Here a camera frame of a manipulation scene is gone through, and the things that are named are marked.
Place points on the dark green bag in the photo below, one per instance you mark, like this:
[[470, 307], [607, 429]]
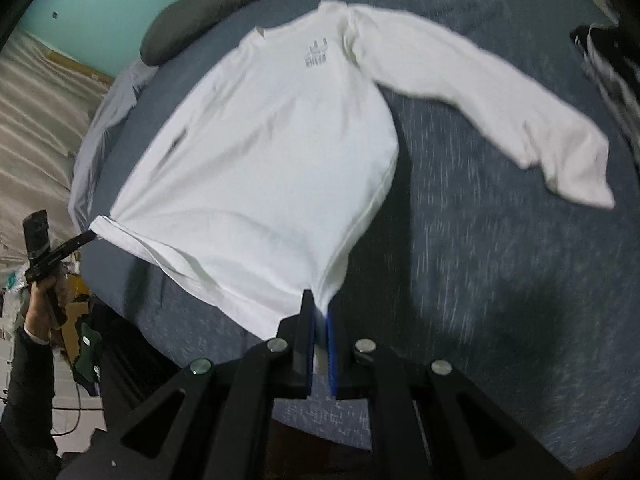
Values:
[[87, 355]]

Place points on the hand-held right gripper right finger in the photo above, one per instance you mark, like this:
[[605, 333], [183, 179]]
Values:
[[332, 355]]

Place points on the white long-sleeve shirt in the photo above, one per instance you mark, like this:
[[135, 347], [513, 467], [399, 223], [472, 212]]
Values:
[[275, 150]]

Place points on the wooden baseboard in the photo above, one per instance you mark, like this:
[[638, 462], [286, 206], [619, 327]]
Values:
[[80, 62]]

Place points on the crumpled plastic bag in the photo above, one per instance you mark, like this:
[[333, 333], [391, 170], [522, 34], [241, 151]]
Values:
[[12, 290]]

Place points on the cardboard box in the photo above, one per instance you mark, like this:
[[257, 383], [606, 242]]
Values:
[[75, 305]]

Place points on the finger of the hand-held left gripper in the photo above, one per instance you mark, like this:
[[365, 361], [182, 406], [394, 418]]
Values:
[[75, 245]]

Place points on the dark grey rolled duvet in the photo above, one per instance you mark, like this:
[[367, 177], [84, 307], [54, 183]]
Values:
[[200, 15]]

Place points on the grey striped clothes heap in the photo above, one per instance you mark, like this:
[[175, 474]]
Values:
[[610, 70]]

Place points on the light grey bed sheet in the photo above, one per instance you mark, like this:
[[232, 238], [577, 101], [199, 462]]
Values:
[[105, 125]]

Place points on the person's left hand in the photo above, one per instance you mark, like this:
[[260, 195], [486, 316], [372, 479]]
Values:
[[37, 310]]

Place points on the person's left forearm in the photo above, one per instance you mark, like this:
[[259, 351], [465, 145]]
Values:
[[30, 400]]

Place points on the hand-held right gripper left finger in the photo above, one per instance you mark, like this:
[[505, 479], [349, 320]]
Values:
[[309, 355]]

